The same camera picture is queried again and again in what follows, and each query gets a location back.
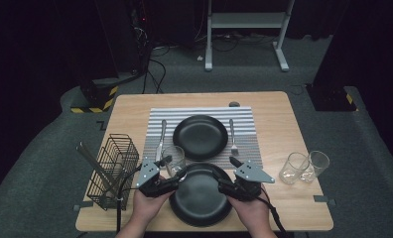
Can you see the grey tape piece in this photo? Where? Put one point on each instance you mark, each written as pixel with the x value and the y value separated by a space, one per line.
pixel 320 198
pixel 82 206

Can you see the white metal table frame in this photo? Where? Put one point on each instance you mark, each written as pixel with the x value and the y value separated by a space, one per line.
pixel 247 20

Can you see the metal fork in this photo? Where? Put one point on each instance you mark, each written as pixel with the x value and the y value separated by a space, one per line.
pixel 232 130

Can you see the black plate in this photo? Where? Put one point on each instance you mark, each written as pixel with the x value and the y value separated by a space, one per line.
pixel 197 198
pixel 200 137

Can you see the small white floor object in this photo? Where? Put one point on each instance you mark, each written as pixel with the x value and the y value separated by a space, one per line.
pixel 199 58

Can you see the black stand base yellow stripes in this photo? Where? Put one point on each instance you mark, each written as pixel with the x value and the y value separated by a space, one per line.
pixel 98 95
pixel 327 99

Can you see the dark equipment tower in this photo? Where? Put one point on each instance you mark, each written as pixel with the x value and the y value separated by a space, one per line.
pixel 140 33

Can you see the grey round table grommet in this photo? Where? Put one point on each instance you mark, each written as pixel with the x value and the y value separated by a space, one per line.
pixel 234 104

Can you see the metal cutlery piece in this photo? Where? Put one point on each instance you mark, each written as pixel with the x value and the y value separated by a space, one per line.
pixel 88 162
pixel 98 165

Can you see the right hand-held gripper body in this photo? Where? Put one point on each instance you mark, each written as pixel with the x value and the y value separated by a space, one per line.
pixel 250 175

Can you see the grey striped placemat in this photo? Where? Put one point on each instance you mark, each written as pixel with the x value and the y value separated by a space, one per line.
pixel 250 139

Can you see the person's left hand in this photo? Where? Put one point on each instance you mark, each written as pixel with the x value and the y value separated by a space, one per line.
pixel 148 208

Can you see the person's right hand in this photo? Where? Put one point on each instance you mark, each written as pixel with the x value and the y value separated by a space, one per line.
pixel 254 214

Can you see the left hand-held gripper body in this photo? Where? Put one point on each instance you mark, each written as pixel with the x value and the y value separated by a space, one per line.
pixel 150 178

